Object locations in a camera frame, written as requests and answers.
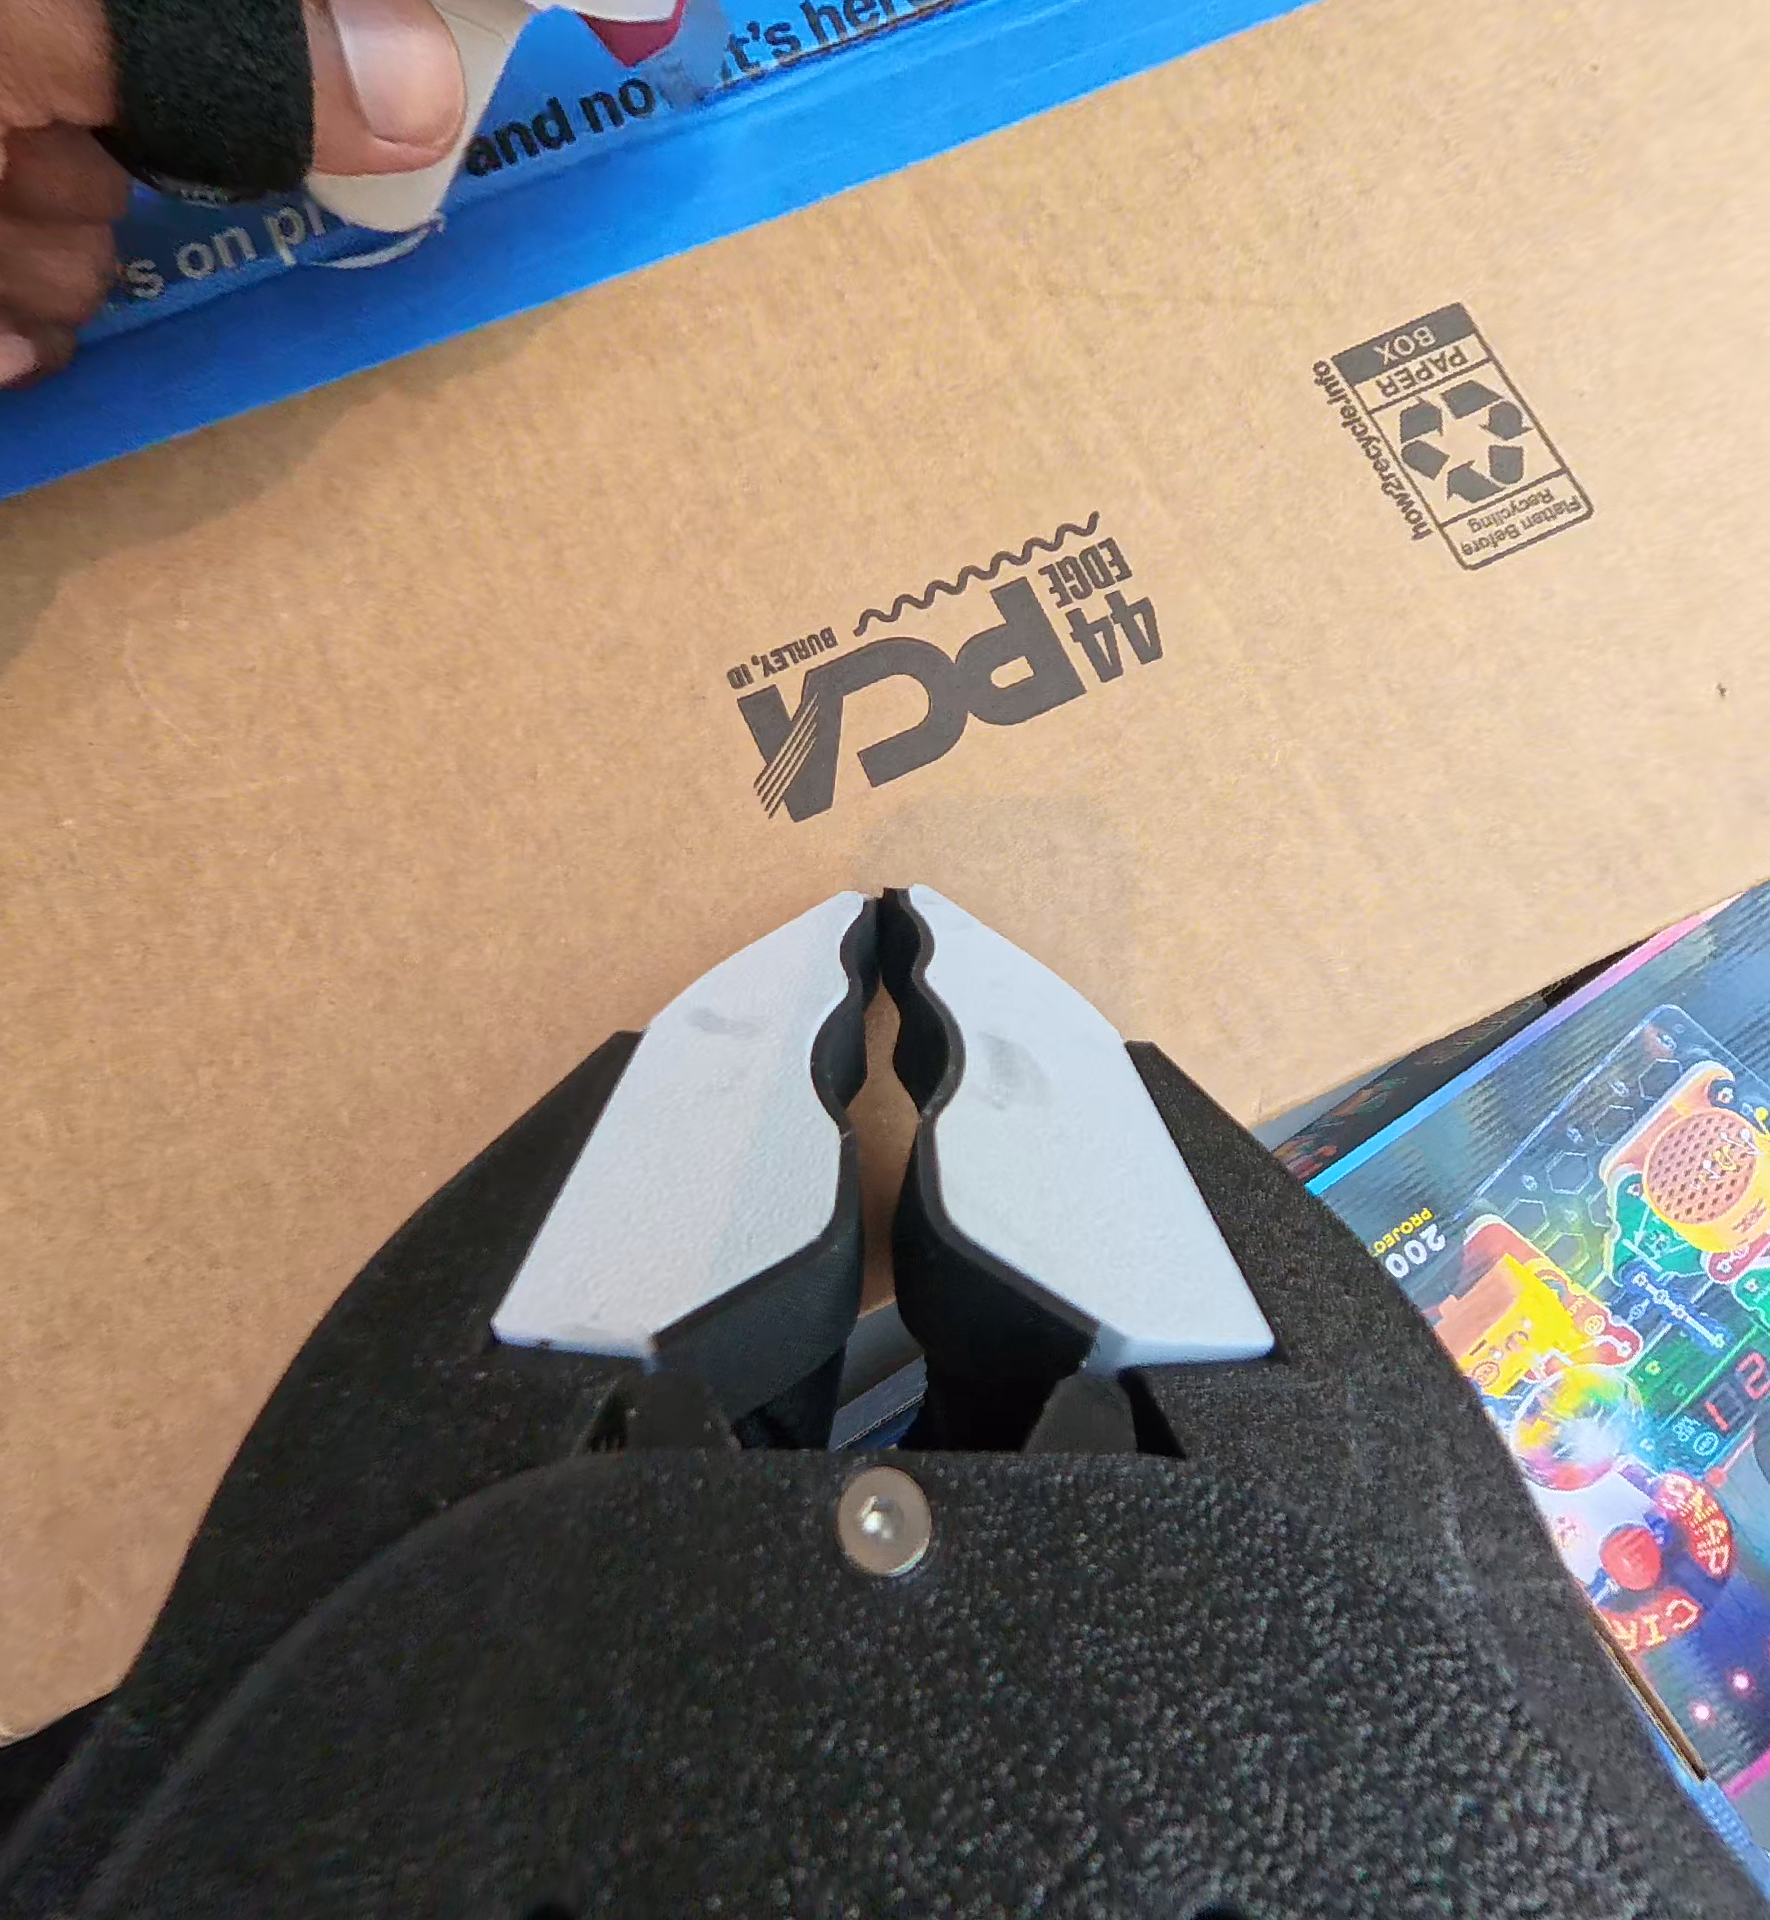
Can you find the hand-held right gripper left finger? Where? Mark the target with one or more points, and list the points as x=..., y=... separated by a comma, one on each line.
x=698, y=1156

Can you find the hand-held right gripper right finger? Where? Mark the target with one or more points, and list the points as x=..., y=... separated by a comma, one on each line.
x=1065, y=1185

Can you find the cardboard box with blue tape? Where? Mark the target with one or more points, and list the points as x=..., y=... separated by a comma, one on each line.
x=524, y=675

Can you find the person's left hand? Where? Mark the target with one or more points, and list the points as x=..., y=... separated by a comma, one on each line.
x=8, y=166

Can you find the colourful toy kit box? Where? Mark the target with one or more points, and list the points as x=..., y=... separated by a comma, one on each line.
x=1649, y=1349

